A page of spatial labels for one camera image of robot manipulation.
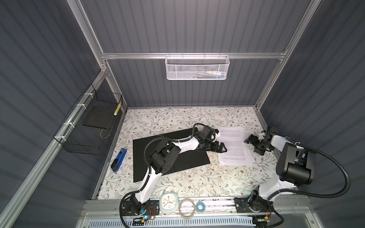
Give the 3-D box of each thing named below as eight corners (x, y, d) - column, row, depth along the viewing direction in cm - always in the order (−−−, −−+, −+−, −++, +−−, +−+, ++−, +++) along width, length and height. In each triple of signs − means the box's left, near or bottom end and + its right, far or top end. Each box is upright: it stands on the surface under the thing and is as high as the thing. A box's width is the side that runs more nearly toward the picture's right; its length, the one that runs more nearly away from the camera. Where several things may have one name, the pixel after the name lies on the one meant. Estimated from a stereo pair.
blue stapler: (111, 171, 88) (108, 169, 85) (122, 150, 98) (120, 147, 95) (116, 172, 88) (114, 170, 85) (127, 151, 97) (125, 148, 94)
